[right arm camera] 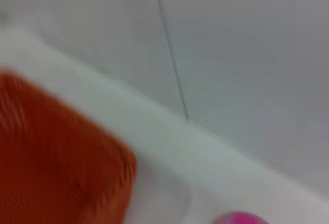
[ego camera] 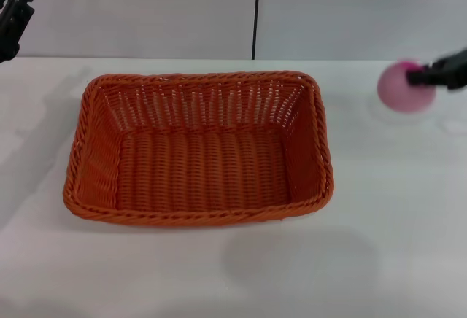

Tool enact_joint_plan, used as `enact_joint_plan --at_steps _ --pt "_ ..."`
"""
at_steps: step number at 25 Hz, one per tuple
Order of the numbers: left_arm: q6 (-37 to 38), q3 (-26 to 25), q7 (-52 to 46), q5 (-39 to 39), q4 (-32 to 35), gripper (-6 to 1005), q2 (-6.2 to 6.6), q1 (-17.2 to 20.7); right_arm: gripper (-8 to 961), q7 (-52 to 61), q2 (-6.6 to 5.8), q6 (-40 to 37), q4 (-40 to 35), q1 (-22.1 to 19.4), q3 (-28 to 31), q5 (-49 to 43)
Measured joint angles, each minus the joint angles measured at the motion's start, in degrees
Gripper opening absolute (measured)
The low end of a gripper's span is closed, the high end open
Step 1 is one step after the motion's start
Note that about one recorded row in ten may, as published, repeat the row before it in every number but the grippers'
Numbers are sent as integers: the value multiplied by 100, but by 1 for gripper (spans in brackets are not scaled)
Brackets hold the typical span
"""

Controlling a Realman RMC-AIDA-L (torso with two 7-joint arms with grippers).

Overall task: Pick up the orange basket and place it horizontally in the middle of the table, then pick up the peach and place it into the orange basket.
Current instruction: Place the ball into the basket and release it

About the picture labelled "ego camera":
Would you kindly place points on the black vertical wall strip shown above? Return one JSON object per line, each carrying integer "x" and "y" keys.
{"x": 256, "y": 11}

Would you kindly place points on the pink peach shaped bun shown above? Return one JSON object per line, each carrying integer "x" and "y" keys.
{"x": 399, "y": 92}

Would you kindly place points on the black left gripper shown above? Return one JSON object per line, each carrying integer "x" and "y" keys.
{"x": 10, "y": 30}

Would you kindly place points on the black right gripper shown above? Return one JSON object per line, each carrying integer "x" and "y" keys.
{"x": 454, "y": 70}

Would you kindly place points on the orange woven plastic basket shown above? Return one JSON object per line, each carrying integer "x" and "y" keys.
{"x": 204, "y": 172}

